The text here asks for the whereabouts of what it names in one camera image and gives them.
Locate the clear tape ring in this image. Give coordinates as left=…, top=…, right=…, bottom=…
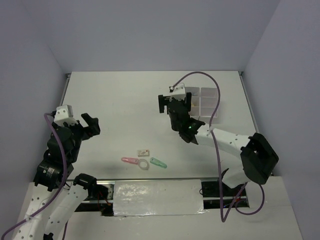
left=137, top=159, right=151, bottom=172

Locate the white compartment container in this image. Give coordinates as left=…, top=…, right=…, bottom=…
left=199, top=87, right=218, bottom=117
left=185, top=87, right=200, bottom=118

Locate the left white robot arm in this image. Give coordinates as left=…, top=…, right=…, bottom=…
left=12, top=111, right=101, bottom=240

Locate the right white compartment container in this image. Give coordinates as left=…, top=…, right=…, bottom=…
left=199, top=87, right=218, bottom=117

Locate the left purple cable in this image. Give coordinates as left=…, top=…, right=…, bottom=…
left=0, top=112, right=68, bottom=240

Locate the left white compartment container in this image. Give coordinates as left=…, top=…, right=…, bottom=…
left=185, top=87, right=200, bottom=118

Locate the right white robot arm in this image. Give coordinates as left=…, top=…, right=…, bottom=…
left=158, top=92, right=279, bottom=196

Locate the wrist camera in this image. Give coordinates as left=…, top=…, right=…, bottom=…
left=169, top=82, right=186, bottom=102
left=53, top=104, right=78, bottom=127

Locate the white base cover plate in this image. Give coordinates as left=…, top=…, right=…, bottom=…
left=113, top=179, right=206, bottom=217

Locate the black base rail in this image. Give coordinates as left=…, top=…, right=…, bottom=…
left=75, top=178, right=242, bottom=217

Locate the green highlighter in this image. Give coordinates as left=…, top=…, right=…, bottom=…
left=149, top=157, right=168, bottom=169

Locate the pink highlighter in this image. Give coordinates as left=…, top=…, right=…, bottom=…
left=121, top=157, right=139, bottom=165

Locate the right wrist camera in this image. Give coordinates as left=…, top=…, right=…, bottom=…
left=169, top=82, right=186, bottom=102

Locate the white eraser red label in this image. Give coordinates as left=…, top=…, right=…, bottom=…
left=137, top=149, right=150, bottom=157

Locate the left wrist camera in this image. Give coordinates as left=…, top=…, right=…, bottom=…
left=53, top=104, right=78, bottom=127

